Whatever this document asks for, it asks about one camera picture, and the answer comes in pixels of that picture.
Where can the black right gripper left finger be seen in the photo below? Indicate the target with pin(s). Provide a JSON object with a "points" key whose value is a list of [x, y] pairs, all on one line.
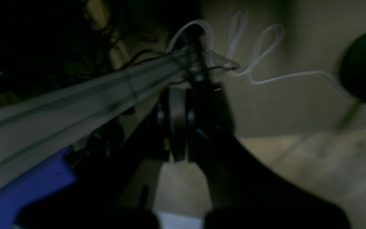
{"points": [[115, 174]]}

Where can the aluminium frame rail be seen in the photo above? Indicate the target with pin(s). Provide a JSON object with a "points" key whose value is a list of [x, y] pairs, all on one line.
{"points": [[33, 130]]}

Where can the blue plastic bin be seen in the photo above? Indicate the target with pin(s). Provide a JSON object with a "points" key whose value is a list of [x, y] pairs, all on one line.
{"points": [[46, 178]]}

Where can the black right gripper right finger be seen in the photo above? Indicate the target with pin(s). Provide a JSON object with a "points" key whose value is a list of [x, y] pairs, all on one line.
{"points": [[245, 193]]}

